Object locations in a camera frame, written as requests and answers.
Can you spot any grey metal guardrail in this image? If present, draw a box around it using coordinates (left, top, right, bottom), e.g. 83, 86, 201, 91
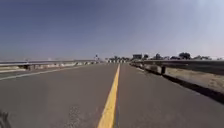
129, 59, 224, 76
0, 59, 98, 71

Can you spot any striped road barrier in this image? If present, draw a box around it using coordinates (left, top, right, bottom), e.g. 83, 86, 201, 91
107, 59, 128, 64

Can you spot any yellow painted line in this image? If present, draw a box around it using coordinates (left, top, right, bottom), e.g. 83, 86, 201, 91
96, 63, 121, 128

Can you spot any row of trees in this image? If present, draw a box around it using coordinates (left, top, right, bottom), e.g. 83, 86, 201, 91
141, 51, 214, 61

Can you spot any grey asphalt road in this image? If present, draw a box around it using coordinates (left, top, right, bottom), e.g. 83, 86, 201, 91
0, 62, 224, 128

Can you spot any building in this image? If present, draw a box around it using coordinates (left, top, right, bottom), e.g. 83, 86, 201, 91
132, 54, 143, 61

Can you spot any pale dry dirt strip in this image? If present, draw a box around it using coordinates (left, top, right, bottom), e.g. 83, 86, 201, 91
139, 64, 224, 94

